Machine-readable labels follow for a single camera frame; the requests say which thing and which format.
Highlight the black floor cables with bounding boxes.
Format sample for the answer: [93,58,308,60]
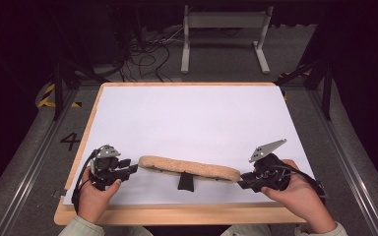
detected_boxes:
[119,28,185,84]

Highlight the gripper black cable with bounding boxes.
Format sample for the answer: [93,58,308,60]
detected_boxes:
[270,163,327,206]
[71,144,111,214]

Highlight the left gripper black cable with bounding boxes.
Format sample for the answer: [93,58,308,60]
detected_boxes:
[71,144,111,214]

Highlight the grey metal stand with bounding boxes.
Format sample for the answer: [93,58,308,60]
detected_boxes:
[180,4,275,76]

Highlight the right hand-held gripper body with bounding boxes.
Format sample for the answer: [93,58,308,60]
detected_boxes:
[248,138,292,194]

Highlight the person's left hand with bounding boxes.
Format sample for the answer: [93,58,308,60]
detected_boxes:
[77,166,123,225]

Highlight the person's right hand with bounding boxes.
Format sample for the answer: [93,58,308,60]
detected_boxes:
[260,158,338,235]

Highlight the yellow black hazard tape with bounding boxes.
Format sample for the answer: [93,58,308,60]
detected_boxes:
[277,69,311,101]

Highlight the black metal stand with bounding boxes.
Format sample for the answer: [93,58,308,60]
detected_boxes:
[274,57,335,122]
[50,57,111,122]

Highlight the person's torso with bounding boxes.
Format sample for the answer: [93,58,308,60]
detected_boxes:
[103,223,297,236]

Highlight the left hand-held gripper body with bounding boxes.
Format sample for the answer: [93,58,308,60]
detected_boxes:
[89,144,128,192]

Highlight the aluminium floor rail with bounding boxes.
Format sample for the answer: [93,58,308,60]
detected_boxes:
[0,88,81,236]
[307,88,378,236]

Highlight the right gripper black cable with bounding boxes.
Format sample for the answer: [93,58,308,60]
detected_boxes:
[270,163,327,206]

